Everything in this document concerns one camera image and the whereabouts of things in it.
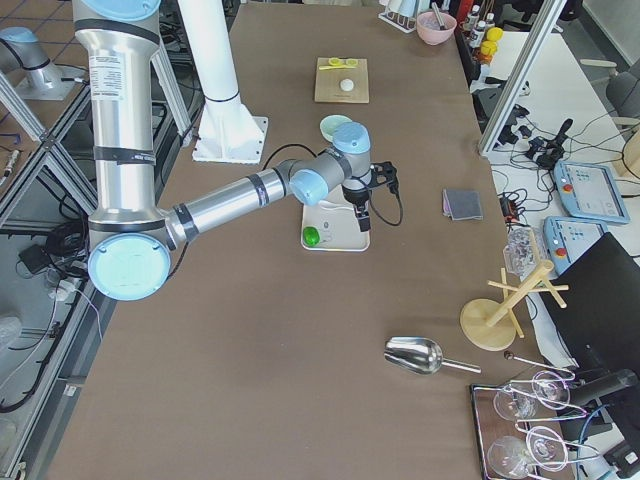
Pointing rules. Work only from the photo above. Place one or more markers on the near wine glass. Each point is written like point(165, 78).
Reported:
point(542, 449)

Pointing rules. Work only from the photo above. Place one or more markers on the yellow toy fruit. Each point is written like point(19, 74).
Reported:
point(489, 45)

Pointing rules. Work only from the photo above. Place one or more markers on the wine glass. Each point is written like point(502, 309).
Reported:
point(521, 399)
point(542, 449)

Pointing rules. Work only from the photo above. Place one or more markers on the green lime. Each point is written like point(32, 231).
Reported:
point(311, 236)

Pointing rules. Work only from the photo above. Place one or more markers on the bamboo cutting board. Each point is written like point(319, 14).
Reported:
point(327, 89)

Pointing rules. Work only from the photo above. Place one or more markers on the pink bowl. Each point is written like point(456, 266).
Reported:
point(429, 31)

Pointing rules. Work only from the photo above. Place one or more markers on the lower teach pendant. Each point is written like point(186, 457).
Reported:
point(568, 238)

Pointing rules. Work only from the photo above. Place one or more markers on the wooden mug tree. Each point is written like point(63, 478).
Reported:
point(492, 326)

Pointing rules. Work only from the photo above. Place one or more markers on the upper teach pendant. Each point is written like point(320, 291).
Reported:
point(589, 191)

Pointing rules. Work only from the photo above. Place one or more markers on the clear plastic box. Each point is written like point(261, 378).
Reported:
point(525, 248)

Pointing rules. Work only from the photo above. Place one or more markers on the teach pendant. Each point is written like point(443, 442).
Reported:
point(568, 238)
point(589, 191)

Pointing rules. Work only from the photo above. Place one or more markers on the aluminium frame post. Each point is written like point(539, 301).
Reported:
point(542, 27)

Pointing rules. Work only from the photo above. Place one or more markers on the far wine glass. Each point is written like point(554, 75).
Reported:
point(521, 399)

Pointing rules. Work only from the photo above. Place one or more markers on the mint green bowl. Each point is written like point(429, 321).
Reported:
point(329, 124)

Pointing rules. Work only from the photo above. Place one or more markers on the black framed glass rack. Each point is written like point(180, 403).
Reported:
point(489, 426)

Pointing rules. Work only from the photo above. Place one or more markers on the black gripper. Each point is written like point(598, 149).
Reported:
point(356, 198)

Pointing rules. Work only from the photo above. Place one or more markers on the steel scoop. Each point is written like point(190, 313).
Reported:
point(421, 355)

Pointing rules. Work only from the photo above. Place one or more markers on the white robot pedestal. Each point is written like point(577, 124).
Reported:
point(227, 130)

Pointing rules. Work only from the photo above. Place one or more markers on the cream rabbit tray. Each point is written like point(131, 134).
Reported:
point(335, 219)

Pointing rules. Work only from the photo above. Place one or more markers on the black monitor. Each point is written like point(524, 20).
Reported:
point(600, 324)

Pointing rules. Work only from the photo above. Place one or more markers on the grey folded cloth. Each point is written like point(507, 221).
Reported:
point(460, 204)

